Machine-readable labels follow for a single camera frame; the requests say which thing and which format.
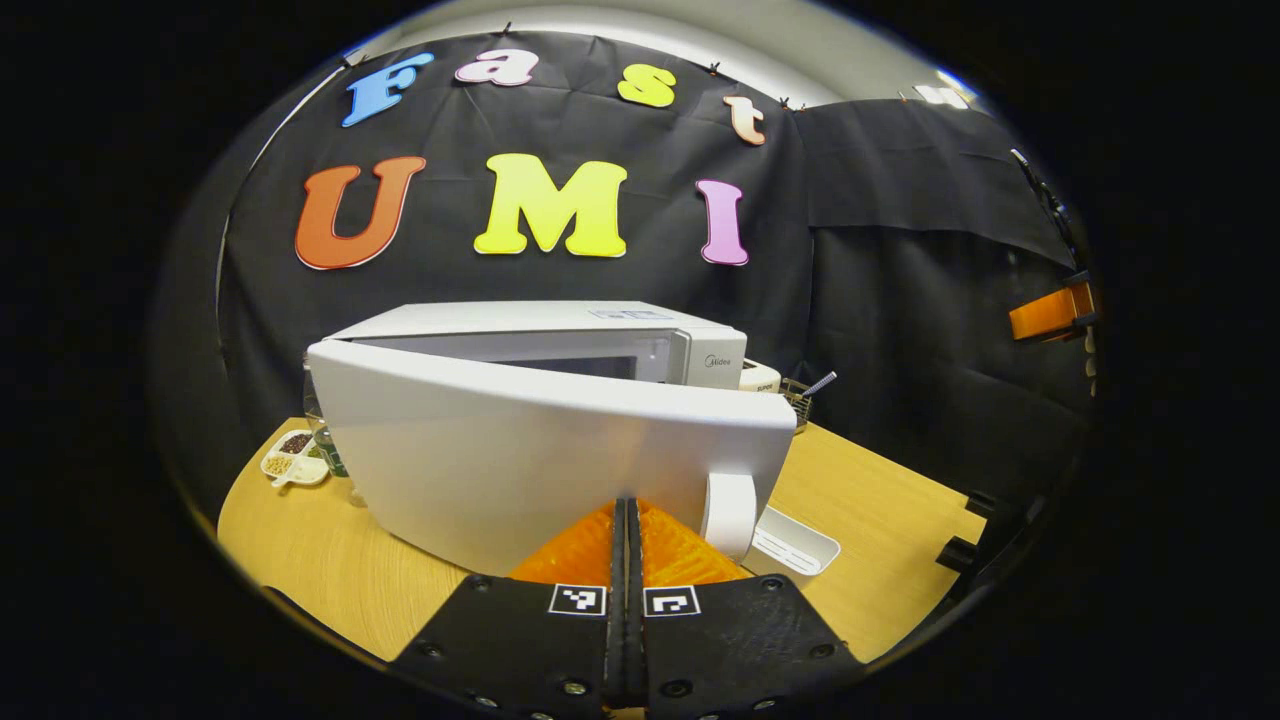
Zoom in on white rectangular dish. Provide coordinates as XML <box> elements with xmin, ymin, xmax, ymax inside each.
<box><xmin>745</xmin><ymin>505</ymin><xmax>841</xmax><ymax>579</ymax></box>

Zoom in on clear plastic water bottle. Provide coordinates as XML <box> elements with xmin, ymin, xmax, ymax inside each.
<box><xmin>303</xmin><ymin>365</ymin><xmax>351</xmax><ymax>479</ymax></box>

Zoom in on white divided snack plate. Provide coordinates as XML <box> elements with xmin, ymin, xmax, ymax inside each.
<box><xmin>260</xmin><ymin>430</ymin><xmax>331</xmax><ymax>489</ymax></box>

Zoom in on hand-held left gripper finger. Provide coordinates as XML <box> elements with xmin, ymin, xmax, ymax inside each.
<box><xmin>390</xmin><ymin>498</ymin><xmax>628</xmax><ymax>720</ymax></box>
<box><xmin>629</xmin><ymin>498</ymin><xmax>866</xmax><ymax>720</ymax></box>

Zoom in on wire mesh utensil holder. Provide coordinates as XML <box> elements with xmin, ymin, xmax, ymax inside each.
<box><xmin>780</xmin><ymin>377</ymin><xmax>813</xmax><ymax>433</ymax></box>

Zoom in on ceiling light panel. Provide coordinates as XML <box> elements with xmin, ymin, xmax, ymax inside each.
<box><xmin>915</xmin><ymin>70</ymin><xmax>986</xmax><ymax>109</ymax></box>

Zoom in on white microwave oven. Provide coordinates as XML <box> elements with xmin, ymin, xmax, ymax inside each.
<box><xmin>305</xmin><ymin>300</ymin><xmax>798</xmax><ymax>578</ymax></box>

